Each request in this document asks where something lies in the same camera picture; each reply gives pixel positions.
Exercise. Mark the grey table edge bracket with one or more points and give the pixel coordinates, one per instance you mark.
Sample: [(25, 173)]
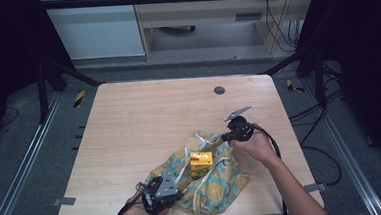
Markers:
[(316, 187), (64, 201)]

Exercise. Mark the light wooden desk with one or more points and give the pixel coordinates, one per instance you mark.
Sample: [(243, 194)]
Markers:
[(203, 16)]

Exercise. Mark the grey round table grommet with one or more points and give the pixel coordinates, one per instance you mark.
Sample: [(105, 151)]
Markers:
[(219, 90)]

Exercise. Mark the aluminium floor rail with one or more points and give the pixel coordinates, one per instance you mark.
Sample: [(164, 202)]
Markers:
[(24, 157), (344, 151)]

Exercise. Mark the teal citrus print cloth bag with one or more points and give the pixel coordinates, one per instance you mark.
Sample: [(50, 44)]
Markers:
[(213, 189)]

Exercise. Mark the white cabinet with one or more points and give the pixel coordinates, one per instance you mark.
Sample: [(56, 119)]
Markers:
[(97, 33)]

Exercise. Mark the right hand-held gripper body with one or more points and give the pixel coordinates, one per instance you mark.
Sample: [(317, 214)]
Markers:
[(241, 127)]

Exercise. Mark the yellow drink carton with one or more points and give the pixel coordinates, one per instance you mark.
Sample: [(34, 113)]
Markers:
[(202, 163)]

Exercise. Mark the yellow black floor tape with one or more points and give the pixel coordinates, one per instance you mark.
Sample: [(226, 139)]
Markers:
[(79, 99)]

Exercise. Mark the black frame strut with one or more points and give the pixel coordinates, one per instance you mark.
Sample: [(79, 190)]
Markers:
[(316, 66), (48, 79)]

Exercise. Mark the person's right hand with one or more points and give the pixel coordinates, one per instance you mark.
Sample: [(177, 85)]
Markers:
[(256, 147)]

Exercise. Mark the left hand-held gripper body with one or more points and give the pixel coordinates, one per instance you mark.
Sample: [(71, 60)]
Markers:
[(162, 196)]

